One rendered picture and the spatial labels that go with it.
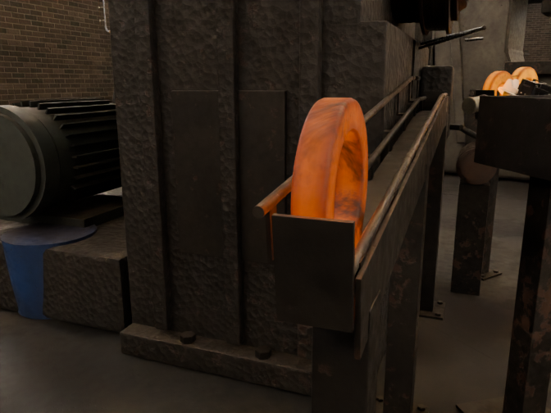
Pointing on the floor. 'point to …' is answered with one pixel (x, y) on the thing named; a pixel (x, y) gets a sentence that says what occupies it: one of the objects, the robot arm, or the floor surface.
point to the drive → (68, 205)
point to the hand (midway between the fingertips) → (499, 90)
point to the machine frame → (234, 162)
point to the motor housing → (470, 222)
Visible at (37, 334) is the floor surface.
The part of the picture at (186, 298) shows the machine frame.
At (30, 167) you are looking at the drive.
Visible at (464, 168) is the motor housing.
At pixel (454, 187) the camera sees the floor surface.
